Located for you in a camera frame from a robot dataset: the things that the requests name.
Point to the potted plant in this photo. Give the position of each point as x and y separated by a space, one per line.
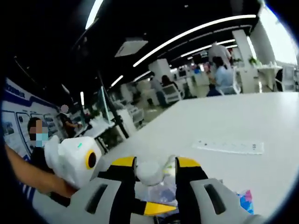
254 61

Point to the blue striped cloth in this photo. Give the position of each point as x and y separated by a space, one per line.
26 191

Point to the person's left hand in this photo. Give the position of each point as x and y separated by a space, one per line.
58 186

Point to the clear light-blue packet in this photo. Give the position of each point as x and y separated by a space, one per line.
161 193

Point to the long ceiling light strip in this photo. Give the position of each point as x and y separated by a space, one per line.
247 16

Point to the white socket panel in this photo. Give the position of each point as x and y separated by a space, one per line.
229 147

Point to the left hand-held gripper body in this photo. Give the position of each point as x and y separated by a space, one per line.
70 158

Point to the blue white wall poster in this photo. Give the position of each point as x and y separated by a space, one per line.
16 112

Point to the black stand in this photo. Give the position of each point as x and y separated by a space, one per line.
116 116

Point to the blue pink packet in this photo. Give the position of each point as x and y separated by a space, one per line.
246 201

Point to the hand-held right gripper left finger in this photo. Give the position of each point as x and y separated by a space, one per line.
121 186

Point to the white office chair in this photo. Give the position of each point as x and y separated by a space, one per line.
174 93

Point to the clear plastic bottle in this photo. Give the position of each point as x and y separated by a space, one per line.
148 172

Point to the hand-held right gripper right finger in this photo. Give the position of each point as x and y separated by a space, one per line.
189 186

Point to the ceiling air vent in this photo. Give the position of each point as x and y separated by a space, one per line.
130 47

